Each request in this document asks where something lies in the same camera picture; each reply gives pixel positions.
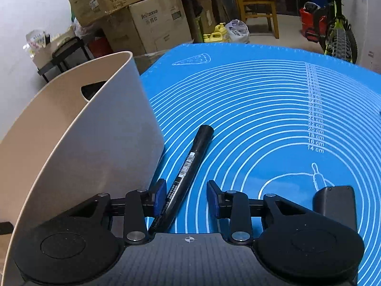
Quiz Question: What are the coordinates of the black utility cart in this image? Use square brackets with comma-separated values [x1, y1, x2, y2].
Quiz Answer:
[37, 37, 93, 83]

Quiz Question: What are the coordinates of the red and white appliance box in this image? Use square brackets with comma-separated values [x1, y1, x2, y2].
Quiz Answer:
[88, 37, 114, 58]

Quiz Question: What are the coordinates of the blue silicone baking mat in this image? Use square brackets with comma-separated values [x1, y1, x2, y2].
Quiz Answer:
[140, 43, 381, 286]

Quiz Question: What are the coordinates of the beige plastic storage bin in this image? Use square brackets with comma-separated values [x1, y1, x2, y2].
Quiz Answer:
[0, 51, 165, 286]

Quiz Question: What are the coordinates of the clear plastic bag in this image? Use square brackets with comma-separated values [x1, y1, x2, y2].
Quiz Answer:
[225, 19, 250, 44]

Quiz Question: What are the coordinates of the yellow plastic jug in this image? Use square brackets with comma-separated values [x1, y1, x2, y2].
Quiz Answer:
[203, 22, 231, 44]

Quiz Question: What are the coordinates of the black marker pen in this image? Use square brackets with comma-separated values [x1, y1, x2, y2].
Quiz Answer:
[147, 124, 215, 235]

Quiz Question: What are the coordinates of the white chest freezer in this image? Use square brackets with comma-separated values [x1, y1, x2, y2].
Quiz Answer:
[354, 0, 381, 73]

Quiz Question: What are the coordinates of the wooden chair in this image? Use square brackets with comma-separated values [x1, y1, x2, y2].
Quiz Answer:
[228, 0, 280, 39]

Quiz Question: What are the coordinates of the open cardboard box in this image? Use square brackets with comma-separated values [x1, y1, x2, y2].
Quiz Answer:
[58, 0, 176, 27]

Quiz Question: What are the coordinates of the black and green bicycle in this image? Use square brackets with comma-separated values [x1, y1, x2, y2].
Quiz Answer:
[312, 0, 358, 64]

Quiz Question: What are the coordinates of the narrow cardboard box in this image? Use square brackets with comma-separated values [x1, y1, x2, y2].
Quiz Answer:
[192, 0, 218, 44]

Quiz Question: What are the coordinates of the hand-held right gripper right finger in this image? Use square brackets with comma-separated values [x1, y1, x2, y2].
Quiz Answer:
[206, 180, 310, 243]

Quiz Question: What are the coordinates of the large printed cardboard box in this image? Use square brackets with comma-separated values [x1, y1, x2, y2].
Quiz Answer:
[104, 0, 192, 56]

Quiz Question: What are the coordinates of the red bucket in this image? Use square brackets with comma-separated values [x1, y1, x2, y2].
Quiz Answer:
[299, 1, 328, 41]

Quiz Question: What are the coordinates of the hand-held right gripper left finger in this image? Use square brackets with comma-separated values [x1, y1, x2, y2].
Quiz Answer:
[64, 179, 166, 244]

